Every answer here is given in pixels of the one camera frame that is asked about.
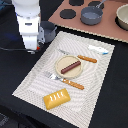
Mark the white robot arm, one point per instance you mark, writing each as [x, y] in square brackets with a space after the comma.
[29, 19]

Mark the beige woven placemat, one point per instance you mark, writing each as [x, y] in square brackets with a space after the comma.
[78, 111]

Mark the brown toy stove top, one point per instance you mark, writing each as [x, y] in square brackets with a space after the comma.
[106, 28]

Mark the knife with orange handle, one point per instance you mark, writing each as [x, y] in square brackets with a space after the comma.
[79, 56]

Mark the white blue fish toy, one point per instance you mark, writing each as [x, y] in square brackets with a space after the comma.
[98, 50]

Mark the grey saucepan on stove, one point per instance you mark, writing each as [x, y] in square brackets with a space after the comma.
[92, 15]

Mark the yellow bread loaf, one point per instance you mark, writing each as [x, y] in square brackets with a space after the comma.
[55, 99]

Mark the brown sausage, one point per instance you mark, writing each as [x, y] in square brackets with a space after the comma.
[70, 67]

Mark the round wooden plate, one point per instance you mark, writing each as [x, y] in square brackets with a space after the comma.
[66, 61]

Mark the fork with orange handle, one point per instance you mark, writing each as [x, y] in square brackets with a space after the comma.
[66, 81]

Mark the beige bowl on stove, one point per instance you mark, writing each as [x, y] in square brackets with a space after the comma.
[122, 14]

